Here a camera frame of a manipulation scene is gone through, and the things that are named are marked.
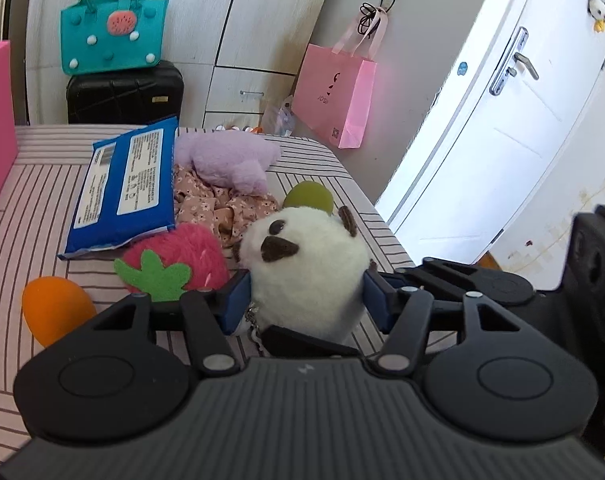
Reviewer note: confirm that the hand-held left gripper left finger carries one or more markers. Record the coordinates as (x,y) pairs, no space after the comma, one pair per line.
(235,302)

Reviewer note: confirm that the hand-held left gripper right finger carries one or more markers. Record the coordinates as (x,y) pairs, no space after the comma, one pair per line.
(375,297)

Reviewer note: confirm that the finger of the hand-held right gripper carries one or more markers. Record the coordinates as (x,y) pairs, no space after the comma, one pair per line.
(442,275)

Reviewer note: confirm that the pink strawberry plush toy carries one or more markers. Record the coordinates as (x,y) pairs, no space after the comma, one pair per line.
(192,250)

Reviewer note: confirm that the white panda plush toy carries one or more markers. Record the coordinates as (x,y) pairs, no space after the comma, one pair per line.
(307,270)

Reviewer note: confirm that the floral fabric scrunchie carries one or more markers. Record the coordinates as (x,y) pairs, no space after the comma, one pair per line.
(202,200)

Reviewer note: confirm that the green round sponge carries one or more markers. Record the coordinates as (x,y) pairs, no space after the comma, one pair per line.
(307,195)

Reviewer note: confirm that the purple plush toy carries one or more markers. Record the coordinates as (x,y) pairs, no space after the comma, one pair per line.
(217,155)

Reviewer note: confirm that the orange egg-shaped sponge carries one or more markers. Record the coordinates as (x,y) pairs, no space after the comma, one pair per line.
(52,310)

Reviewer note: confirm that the white door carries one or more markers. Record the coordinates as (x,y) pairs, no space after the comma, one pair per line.
(482,160)

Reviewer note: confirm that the blue wet wipes packet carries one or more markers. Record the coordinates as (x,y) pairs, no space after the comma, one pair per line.
(107,195)

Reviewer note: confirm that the orange white snack packets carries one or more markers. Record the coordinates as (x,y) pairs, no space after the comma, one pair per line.
(237,128)

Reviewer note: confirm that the clear plastic bag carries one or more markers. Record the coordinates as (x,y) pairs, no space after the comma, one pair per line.
(280,117)

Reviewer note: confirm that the pink paper bag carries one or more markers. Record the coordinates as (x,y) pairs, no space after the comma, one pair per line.
(332,95)

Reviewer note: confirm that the round blue sticker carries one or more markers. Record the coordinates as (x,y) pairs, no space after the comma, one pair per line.
(462,69)

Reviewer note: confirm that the black suitcase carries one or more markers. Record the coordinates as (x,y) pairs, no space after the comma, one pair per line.
(122,95)

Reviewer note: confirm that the small duck plush toy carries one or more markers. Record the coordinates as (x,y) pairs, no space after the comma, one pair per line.
(596,7)

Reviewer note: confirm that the teal felt handbag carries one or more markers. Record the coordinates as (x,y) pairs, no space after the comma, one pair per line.
(107,50)

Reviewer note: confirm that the white wardrobe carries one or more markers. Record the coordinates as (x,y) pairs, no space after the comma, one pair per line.
(262,10)

